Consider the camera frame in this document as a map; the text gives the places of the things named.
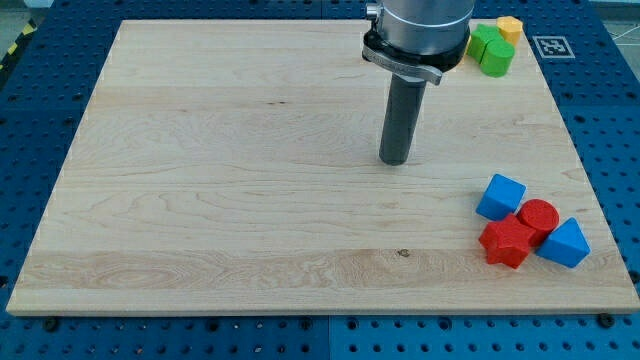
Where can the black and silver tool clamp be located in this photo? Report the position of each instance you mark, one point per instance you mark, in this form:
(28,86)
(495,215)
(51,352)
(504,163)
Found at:
(426,67)

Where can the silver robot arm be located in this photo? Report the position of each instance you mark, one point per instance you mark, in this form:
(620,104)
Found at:
(417,41)

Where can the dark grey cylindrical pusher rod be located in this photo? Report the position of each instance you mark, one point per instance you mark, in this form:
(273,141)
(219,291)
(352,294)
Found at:
(402,111)

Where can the blue cube block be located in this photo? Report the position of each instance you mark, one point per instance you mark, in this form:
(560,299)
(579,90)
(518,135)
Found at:
(501,197)

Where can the green block rear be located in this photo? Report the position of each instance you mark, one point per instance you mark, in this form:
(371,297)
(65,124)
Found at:
(480,38)

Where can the blue triangle block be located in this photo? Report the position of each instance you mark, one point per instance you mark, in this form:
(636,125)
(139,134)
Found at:
(566,245)

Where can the yellow hexagon block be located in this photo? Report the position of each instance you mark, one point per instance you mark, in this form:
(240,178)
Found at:
(510,28)

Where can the red cylinder block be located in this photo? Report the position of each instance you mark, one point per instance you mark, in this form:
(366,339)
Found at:
(541,216)

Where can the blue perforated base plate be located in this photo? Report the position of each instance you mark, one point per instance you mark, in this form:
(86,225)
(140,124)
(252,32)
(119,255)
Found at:
(52,80)

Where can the red star block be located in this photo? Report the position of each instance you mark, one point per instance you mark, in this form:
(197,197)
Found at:
(506,241)

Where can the wooden board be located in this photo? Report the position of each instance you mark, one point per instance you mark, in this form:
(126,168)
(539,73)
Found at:
(231,168)

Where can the white fiducial marker tag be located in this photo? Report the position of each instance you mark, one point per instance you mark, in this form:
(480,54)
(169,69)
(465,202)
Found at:
(553,47)

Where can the green half-round block front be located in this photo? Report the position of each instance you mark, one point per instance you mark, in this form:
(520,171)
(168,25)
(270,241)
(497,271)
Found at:
(497,58)

